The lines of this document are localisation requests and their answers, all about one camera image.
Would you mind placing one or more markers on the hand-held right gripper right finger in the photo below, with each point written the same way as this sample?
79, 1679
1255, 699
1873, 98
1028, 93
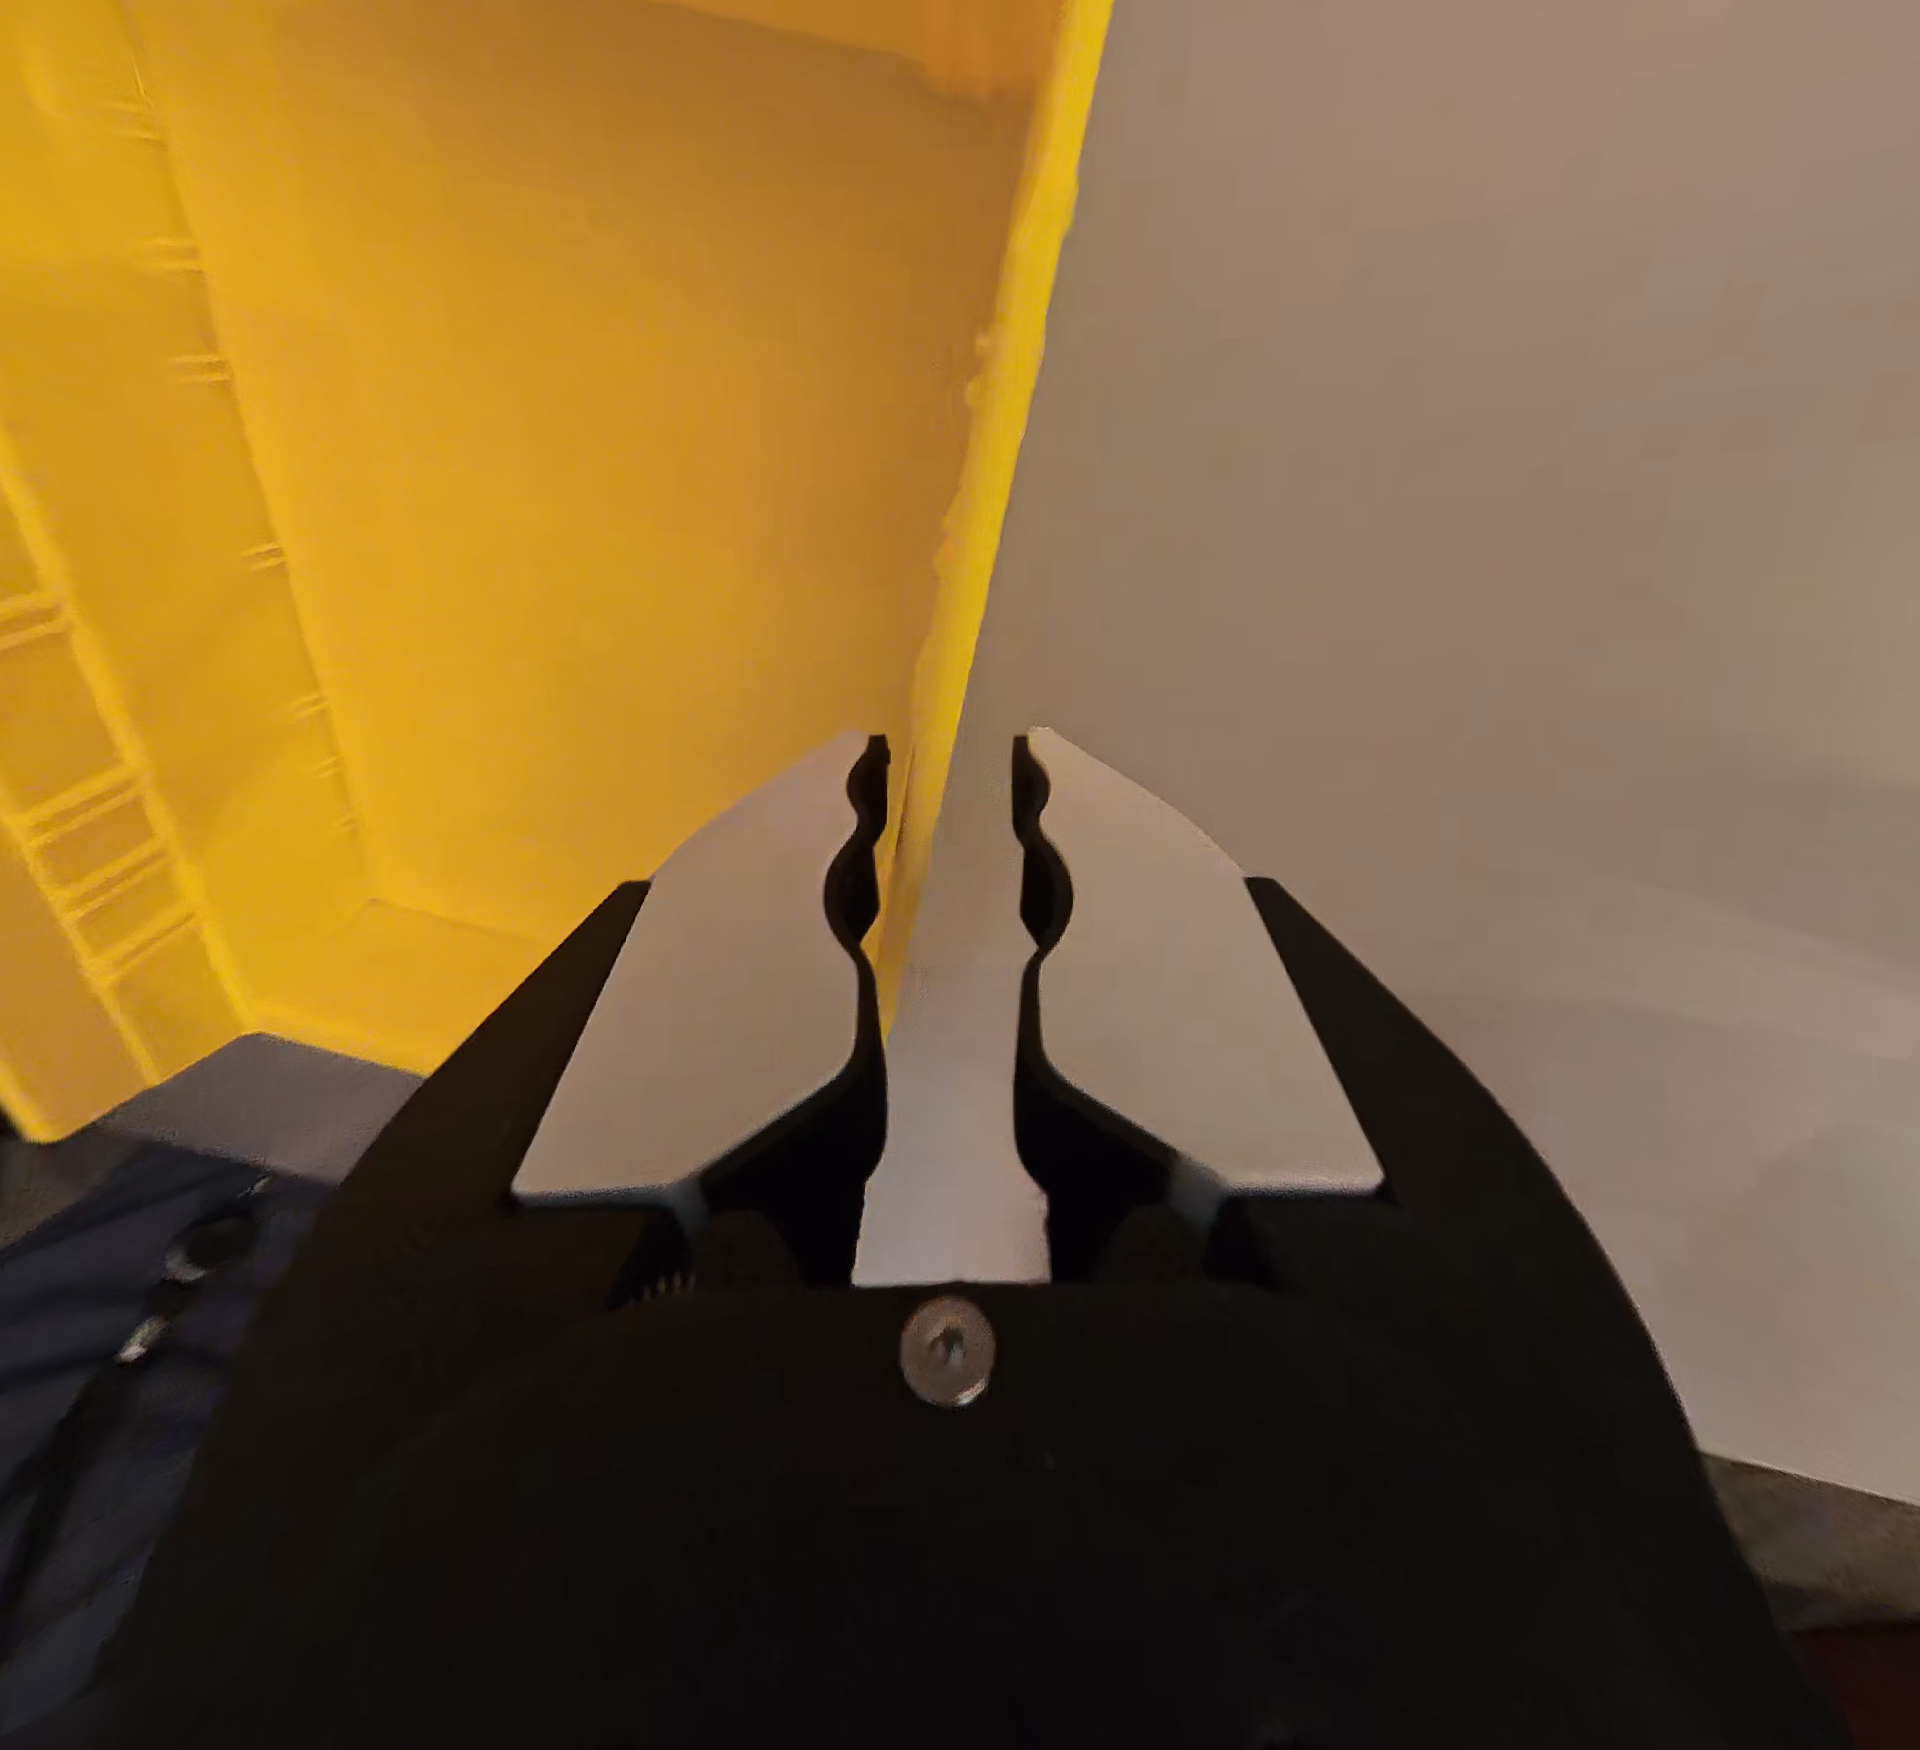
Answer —
1184, 1030

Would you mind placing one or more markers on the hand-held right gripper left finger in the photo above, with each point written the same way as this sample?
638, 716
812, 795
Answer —
705, 1030

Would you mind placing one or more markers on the yellow plastic box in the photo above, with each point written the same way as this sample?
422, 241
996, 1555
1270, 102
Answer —
524, 354

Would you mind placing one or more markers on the person's dark blue pants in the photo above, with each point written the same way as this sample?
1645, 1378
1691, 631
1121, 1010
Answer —
90, 1331

